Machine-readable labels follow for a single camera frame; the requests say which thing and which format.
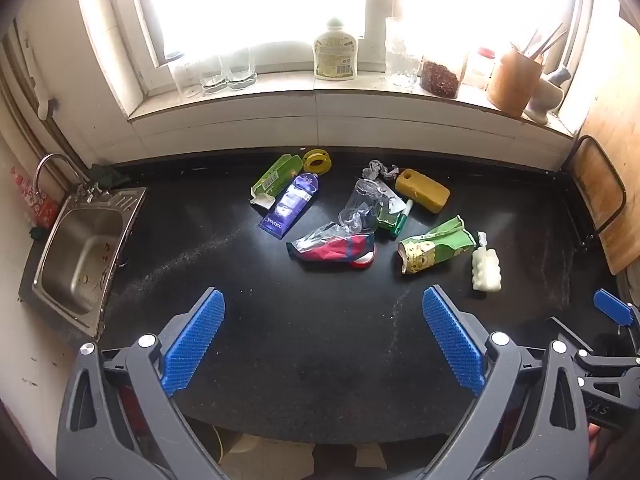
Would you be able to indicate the red blue wrapper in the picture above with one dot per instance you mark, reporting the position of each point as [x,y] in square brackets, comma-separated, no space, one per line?
[330,247]

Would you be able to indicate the chrome faucet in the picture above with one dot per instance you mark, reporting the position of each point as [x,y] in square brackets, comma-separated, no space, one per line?
[55,160]

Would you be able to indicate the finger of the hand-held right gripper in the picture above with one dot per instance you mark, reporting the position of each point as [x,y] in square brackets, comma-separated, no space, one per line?
[572,332]
[612,306]

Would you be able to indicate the red white lid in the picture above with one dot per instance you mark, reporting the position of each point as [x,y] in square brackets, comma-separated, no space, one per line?
[364,259]

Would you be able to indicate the crushed green paper carton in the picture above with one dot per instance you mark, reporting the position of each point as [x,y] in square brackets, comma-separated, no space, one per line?
[432,247]

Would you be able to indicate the clear drinking glass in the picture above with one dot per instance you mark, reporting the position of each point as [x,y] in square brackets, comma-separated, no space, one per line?
[214,77]
[186,80]
[241,72]

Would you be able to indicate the blue white wrapper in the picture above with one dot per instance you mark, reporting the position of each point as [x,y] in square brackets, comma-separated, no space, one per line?
[382,170]

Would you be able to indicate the bundle of chopsticks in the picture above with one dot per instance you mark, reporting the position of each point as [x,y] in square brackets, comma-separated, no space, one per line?
[542,42]

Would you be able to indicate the yellow sponge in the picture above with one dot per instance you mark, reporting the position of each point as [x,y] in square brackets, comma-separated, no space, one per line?
[422,191]

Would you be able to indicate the wooden cutting board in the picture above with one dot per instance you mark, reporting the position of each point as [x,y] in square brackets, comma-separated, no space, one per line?
[615,160]

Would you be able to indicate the window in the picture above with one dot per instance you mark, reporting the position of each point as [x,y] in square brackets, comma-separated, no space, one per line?
[260,5]

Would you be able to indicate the wooden utensil holder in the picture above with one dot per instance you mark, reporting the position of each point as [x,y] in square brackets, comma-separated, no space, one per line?
[515,85]

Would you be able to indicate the red patterned packet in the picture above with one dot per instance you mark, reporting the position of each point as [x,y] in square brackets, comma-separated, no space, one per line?
[37,200]

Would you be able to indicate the stainless steel sink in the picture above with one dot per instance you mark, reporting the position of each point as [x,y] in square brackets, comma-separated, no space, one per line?
[75,260]

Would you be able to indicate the purple packet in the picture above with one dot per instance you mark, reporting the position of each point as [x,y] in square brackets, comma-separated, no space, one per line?
[290,205]

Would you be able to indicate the green white marker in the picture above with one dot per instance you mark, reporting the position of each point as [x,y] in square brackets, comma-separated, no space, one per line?
[402,217]

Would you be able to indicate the green cardboard box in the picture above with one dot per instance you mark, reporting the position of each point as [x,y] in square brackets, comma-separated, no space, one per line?
[277,175]

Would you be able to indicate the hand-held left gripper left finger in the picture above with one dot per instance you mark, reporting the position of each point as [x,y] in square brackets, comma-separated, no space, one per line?
[195,340]

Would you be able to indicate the jar of brown spice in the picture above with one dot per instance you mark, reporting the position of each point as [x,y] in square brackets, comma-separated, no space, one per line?
[440,77]

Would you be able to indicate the clear glass jar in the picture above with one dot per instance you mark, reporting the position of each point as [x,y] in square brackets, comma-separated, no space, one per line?
[402,60]

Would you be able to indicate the white jar with red lid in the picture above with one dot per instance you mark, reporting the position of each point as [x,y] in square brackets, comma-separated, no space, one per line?
[479,70]

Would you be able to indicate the green cloth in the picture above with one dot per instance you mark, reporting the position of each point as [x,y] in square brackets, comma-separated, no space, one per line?
[110,176]

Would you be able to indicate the dark green scouring pad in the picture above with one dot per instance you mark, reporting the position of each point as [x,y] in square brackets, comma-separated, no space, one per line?
[38,233]

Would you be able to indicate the white mortar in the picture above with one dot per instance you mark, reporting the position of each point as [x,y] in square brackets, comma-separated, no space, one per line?
[542,102]

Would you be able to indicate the white wall hook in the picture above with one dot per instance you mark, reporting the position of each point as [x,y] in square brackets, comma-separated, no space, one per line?
[42,100]

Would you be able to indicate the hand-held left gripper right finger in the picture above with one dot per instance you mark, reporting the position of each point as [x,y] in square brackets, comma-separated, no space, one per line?
[452,340]

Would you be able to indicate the small green packet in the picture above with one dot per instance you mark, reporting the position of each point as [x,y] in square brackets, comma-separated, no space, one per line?
[386,217]

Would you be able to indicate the white labelled bottle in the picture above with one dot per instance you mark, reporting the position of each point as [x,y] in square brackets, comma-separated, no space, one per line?
[335,55]

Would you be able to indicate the clear plastic cup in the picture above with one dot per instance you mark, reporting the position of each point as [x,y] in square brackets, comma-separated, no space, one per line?
[365,200]

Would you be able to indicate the yellow tape roll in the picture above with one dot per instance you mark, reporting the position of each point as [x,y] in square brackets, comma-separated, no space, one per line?
[310,161]

